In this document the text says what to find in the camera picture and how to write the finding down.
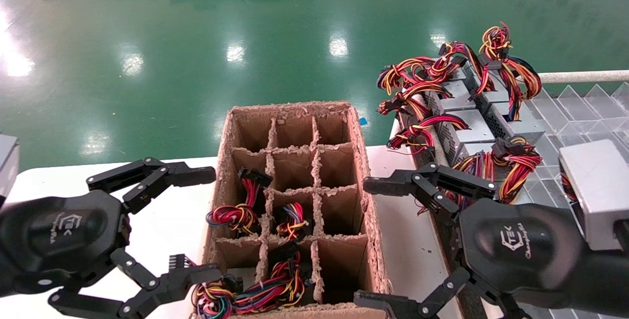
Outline power supply with black connector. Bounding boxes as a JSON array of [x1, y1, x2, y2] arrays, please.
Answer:
[[233, 241, 316, 310]]

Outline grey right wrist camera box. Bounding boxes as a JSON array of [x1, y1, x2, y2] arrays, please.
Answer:
[[559, 140, 629, 252]]

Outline grey power supply red-orange cables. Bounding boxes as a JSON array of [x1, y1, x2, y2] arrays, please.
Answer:
[[493, 136, 543, 205]]

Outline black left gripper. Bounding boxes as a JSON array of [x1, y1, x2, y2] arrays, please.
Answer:
[[0, 157, 223, 319]]

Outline grey power supply orange cables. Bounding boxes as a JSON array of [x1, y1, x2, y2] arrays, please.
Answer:
[[377, 81, 476, 118], [377, 55, 467, 87]]

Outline power supply with comb connector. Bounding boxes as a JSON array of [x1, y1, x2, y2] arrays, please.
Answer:
[[170, 254, 241, 319]]

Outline power supplies with wire bundles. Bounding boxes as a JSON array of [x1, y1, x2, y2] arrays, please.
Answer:
[[393, 113, 492, 319]]

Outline transparent acrylic rack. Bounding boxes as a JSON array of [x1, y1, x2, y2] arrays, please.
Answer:
[[521, 82, 629, 319]]

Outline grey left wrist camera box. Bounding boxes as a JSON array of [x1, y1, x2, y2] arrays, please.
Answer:
[[0, 135, 20, 199]]

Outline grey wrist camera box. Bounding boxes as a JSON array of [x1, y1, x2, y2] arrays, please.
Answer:
[[0, 135, 20, 199], [559, 140, 629, 252]]

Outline white pipe rail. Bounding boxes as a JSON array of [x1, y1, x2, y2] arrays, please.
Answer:
[[538, 70, 629, 84]]

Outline brown cardboard box with dividers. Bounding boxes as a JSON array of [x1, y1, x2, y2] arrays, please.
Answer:
[[191, 101, 393, 319]]

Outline grey power supply looped cables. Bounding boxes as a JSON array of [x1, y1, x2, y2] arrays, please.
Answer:
[[479, 22, 547, 139]]

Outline power supply with red-blue cables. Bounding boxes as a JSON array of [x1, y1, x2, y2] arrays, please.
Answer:
[[277, 202, 311, 240]]

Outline grey power supply blue-red cables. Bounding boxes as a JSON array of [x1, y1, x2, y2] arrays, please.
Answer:
[[205, 168, 273, 237]]

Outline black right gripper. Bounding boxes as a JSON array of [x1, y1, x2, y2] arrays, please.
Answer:
[[353, 163, 591, 319]]

